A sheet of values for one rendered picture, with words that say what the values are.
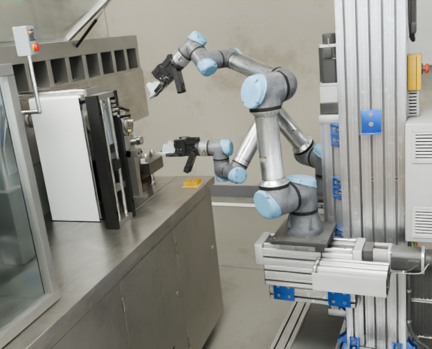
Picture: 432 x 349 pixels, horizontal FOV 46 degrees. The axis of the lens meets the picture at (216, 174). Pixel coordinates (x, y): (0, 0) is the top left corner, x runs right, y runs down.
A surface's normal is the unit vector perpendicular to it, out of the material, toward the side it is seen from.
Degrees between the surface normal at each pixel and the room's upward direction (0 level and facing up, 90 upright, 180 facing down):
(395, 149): 90
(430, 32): 90
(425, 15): 90
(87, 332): 90
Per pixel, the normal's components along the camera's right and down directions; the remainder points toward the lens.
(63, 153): -0.31, 0.29
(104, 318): 0.95, -0.01
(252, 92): -0.83, 0.11
